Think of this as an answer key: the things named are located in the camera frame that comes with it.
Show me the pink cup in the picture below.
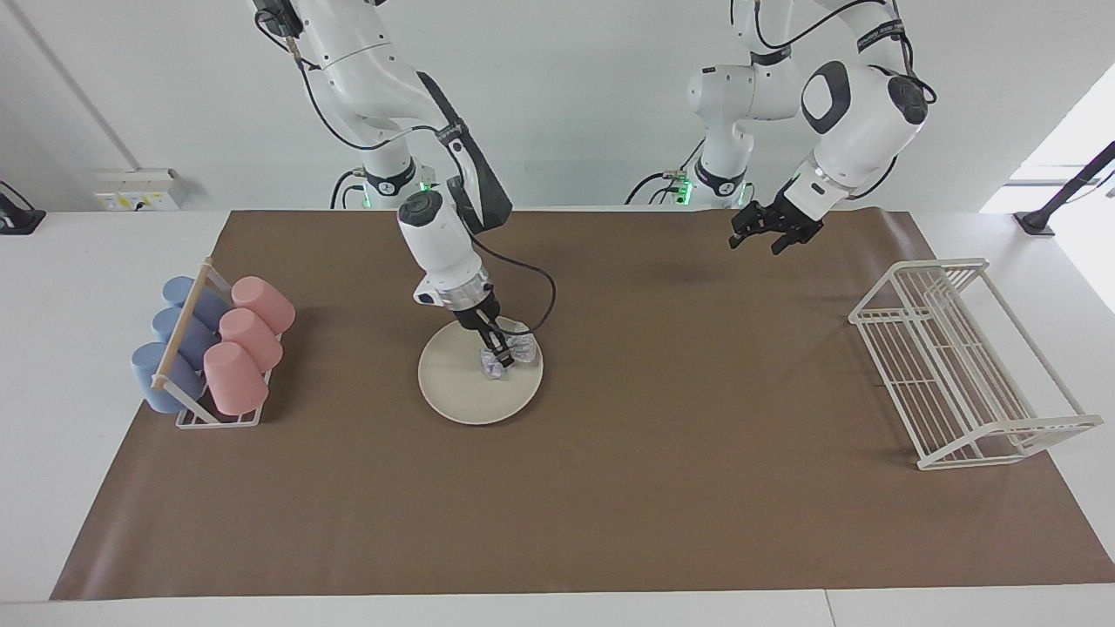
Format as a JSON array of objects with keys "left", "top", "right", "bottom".
[
  {"left": 219, "top": 308, "right": 284, "bottom": 373},
  {"left": 203, "top": 341, "right": 269, "bottom": 416},
  {"left": 231, "top": 276, "right": 296, "bottom": 334}
]

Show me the black camera stand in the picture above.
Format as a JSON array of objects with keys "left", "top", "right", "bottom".
[
  {"left": 0, "top": 180, "right": 46, "bottom": 236},
  {"left": 1013, "top": 141, "right": 1115, "bottom": 238}
]

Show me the black base cable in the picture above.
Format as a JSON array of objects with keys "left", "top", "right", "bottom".
[
  {"left": 329, "top": 168, "right": 367, "bottom": 210},
  {"left": 625, "top": 138, "right": 705, "bottom": 207}
]

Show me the brown table mat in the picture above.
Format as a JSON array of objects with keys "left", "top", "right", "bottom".
[{"left": 50, "top": 207, "right": 1115, "bottom": 602}]

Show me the silver mesh sponge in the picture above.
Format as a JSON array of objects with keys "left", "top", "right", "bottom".
[{"left": 478, "top": 329, "right": 536, "bottom": 381}]

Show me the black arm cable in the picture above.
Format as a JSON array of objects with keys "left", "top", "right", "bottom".
[
  {"left": 753, "top": 0, "right": 938, "bottom": 201},
  {"left": 253, "top": 9, "right": 558, "bottom": 337}
]

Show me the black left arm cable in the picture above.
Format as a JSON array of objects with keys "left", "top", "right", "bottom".
[{"left": 753, "top": 0, "right": 938, "bottom": 201}]

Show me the white cup rack wooden handle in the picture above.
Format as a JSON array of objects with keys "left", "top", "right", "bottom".
[{"left": 151, "top": 257, "right": 273, "bottom": 429}]

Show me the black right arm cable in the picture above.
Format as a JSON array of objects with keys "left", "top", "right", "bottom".
[{"left": 253, "top": 9, "right": 558, "bottom": 337}]

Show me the blue cup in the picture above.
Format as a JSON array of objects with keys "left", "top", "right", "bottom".
[
  {"left": 152, "top": 307, "right": 220, "bottom": 368},
  {"left": 162, "top": 276, "right": 230, "bottom": 329},
  {"left": 131, "top": 341, "right": 206, "bottom": 414}
]

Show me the white wire dish rack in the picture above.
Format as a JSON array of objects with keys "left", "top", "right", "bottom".
[{"left": 848, "top": 257, "right": 1105, "bottom": 471}]

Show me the cream round plate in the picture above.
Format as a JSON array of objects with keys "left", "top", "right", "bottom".
[{"left": 417, "top": 318, "right": 544, "bottom": 426}]

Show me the white wall outlet box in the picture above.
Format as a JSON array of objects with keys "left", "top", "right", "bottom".
[{"left": 94, "top": 168, "right": 186, "bottom": 212}]

